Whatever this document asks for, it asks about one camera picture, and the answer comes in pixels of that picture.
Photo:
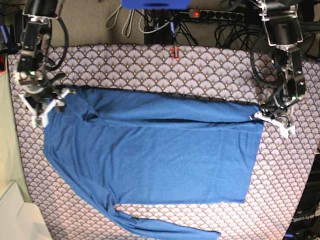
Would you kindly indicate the green cloth sheet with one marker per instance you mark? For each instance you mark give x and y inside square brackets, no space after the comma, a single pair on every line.
[11,168]

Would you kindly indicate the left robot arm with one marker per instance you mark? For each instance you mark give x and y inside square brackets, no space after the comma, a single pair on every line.
[284,34]

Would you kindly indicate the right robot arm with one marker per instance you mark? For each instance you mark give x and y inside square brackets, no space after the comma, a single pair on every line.
[36,40]

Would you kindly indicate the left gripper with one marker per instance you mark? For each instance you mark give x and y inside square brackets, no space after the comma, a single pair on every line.
[281,100]

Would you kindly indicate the blue handled clamp left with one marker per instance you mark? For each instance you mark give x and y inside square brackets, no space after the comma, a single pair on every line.
[9,40]

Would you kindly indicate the white plastic bin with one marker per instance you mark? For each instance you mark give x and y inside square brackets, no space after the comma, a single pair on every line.
[20,220]

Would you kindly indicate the blue box at top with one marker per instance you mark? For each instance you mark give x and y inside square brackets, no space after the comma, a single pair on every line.
[156,4]

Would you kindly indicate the black OpenArm case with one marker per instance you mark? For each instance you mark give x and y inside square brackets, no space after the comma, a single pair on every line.
[305,224]

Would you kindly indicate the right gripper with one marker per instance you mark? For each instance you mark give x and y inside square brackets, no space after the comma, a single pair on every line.
[39,88]

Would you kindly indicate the red black table clamp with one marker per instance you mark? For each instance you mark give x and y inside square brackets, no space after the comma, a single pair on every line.
[175,52]

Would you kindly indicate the blue long-sleeve T-shirt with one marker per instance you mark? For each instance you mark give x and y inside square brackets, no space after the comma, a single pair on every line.
[127,147]

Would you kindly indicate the fan-patterned table cloth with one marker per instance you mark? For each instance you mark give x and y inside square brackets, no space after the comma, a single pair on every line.
[279,175]

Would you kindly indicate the black power strip red switch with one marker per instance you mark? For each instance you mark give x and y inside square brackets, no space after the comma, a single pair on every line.
[215,15]

